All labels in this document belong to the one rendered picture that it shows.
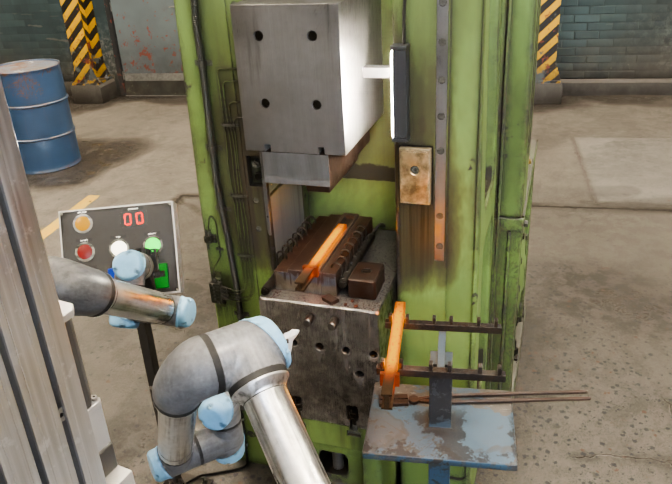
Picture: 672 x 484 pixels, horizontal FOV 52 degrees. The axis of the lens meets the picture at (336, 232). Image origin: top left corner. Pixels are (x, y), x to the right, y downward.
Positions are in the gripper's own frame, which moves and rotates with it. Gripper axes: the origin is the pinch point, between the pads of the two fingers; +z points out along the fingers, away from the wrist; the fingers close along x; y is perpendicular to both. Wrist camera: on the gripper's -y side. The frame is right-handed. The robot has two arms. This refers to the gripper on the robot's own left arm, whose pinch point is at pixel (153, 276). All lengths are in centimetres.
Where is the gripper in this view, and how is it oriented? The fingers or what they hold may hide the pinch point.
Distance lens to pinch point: 210.3
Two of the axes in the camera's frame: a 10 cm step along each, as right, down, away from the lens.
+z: -0.8, 0.9, 9.9
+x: -9.9, 1.0, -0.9
